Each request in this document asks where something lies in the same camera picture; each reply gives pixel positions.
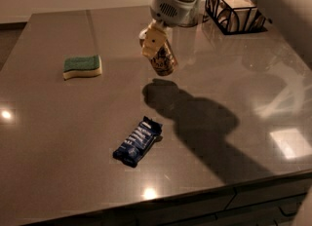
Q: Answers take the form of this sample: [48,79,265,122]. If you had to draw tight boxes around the orange soda can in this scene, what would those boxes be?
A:
[138,28,177,76]

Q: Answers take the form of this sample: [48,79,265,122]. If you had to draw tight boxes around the cabinet drawer handle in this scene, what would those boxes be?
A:
[279,202,303,217]

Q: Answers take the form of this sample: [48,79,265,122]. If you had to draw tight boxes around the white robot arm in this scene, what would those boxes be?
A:
[142,0,198,58]

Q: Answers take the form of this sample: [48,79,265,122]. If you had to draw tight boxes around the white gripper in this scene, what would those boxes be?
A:
[142,0,194,57]

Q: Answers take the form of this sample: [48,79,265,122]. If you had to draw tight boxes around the green and yellow sponge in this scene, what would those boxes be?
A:
[62,55,102,80]

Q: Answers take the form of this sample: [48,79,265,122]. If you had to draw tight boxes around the metal cup holder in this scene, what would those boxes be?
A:
[177,0,204,28]

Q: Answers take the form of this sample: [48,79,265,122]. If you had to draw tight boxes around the blue snack bar wrapper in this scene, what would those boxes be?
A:
[113,116,163,168]

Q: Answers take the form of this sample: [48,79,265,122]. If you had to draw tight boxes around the black wire napkin basket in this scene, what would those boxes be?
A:
[205,0,266,35]

